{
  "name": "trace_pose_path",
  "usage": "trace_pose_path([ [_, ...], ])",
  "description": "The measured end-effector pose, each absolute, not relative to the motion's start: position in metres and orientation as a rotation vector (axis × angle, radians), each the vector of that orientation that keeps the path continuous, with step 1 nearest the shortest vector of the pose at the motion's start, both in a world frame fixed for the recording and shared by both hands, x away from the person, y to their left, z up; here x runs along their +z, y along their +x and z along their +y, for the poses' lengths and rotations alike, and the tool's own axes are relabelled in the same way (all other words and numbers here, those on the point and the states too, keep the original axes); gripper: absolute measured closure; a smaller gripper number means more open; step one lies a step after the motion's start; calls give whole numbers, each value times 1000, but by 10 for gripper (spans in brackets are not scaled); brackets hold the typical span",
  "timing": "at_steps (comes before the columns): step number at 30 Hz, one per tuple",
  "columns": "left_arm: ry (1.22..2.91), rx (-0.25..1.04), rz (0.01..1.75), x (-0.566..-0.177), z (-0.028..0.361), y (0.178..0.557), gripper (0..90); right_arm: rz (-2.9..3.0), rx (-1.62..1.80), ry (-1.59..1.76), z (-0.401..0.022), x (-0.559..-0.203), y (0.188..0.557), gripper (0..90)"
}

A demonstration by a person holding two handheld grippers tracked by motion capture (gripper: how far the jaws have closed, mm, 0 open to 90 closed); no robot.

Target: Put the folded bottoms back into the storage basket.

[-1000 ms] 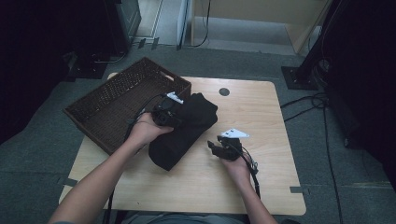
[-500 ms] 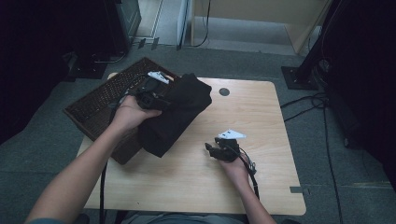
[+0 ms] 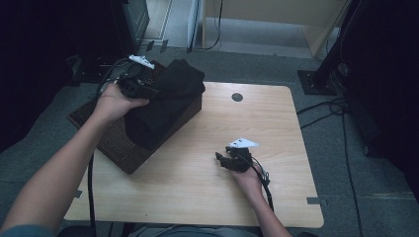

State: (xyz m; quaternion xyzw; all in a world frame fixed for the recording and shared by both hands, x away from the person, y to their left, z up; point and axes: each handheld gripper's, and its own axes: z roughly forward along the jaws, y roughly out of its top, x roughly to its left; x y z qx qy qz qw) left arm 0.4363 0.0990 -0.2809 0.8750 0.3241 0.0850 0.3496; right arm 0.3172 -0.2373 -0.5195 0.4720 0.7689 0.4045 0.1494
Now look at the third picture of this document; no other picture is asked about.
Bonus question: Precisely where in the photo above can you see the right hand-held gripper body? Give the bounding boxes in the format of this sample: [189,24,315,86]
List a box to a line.
[226,137,260,173]

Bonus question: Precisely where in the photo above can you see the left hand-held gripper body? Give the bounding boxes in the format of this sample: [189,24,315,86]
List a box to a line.
[117,54,159,100]

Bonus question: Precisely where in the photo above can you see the black pants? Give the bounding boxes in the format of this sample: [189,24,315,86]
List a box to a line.
[124,58,207,151]

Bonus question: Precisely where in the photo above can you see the brown wicker basket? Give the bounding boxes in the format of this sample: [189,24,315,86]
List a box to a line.
[66,60,203,176]

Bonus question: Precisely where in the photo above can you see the person's right hand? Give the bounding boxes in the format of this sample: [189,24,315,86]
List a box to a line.
[230,169,264,198]

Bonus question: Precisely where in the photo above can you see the person's left hand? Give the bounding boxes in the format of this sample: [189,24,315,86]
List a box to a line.
[93,83,150,123]

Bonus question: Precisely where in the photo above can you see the black cabinet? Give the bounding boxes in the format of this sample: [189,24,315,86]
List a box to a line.
[110,0,151,60]

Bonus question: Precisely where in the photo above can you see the person's blue-grey shirt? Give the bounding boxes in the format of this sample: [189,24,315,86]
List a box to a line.
[0,224,265,237]

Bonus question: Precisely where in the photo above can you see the white board panel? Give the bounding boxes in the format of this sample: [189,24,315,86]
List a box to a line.
[187,0,204,53]

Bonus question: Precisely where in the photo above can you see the dark curtain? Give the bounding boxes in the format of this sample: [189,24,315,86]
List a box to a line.
[0,0,115,154]
[339,0,419,201]

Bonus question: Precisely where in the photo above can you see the black metal stand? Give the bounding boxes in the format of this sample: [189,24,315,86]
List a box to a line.
[296,0,364,97]

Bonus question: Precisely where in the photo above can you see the light wooden furniture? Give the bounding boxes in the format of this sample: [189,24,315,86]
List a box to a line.
[202,0,352,58]

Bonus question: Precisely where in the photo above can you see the right hand-held gripper cable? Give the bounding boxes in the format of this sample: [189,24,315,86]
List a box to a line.
[250,157,275,211]

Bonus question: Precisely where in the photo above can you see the hand-held gripper cable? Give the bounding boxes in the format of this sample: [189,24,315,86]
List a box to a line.
[250,157,275,211]
[86,57,139,237]

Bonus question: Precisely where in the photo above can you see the black hanging cable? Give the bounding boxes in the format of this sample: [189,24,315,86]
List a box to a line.
[201,0,224,51]

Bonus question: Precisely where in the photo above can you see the long black floor cable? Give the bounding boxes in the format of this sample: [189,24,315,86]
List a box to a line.
[340,108,364,237]

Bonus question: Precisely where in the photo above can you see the left hand-held gripper cable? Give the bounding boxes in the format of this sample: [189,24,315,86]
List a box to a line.
[86,57,139,237]

